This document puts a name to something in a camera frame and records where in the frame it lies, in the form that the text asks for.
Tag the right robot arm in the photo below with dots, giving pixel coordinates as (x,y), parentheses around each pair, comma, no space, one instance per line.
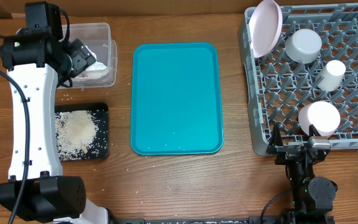
(312,196)

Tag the teal serving tray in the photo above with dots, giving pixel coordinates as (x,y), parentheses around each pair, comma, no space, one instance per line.
(176,106)

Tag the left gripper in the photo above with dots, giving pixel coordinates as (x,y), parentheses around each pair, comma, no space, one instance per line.
(82,58)

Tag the grey dishwasher rack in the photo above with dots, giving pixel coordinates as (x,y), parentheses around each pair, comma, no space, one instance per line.
(278,87)

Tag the grey bowl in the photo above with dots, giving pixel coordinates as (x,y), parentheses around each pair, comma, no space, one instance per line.
(303,46)

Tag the large white plate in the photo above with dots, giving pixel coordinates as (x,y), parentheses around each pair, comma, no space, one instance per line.
(265,26)

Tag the white napkin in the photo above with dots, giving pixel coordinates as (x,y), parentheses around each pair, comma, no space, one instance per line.
(96,72)

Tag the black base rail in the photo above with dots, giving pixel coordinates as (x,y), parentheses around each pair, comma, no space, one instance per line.
(249,220)

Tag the white cup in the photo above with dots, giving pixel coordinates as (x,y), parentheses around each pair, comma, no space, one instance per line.
(330,77)

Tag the black tray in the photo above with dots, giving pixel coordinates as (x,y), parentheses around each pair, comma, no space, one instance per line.
(102,109)

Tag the pile of rice scraps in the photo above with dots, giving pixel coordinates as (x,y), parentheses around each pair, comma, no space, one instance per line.
(73,132)

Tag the clear plastic bin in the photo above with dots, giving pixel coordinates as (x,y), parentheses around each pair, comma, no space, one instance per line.
(97,38)

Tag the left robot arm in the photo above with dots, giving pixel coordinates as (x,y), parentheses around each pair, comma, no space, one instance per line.
(36,61)

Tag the small pink plate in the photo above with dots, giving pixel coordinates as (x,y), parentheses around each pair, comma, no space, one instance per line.
(322,115)

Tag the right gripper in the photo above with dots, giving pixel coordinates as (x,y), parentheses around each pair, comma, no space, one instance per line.
(275,147)

